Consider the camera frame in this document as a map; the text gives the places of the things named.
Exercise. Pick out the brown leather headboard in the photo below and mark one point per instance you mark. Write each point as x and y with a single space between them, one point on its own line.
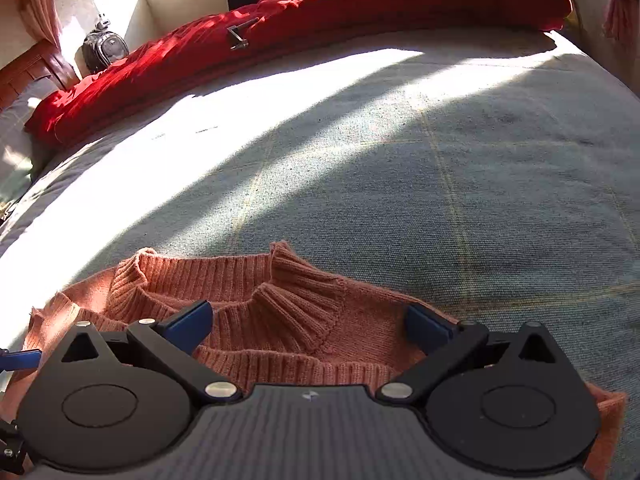
35 70

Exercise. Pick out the pink fringed curtain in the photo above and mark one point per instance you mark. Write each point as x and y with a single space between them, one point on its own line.
37 0
622 15

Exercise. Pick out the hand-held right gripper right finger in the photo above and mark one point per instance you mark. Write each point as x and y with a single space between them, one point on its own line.
425 330

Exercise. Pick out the black bag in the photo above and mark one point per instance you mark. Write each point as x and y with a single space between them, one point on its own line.
105 50

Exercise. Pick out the orange knit sweater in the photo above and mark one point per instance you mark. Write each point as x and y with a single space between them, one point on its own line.
300 310

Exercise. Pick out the metal hex key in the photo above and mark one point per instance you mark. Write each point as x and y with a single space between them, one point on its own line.
239 40

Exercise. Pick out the red duvet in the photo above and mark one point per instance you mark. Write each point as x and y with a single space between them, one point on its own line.
375 5

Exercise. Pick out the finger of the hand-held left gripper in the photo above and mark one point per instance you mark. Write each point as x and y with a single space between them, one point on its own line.
20 360
10 447

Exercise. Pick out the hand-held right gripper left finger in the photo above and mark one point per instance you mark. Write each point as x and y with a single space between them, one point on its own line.
190 322

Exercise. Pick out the grey plaid pillow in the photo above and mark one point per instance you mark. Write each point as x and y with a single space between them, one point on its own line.
15 125

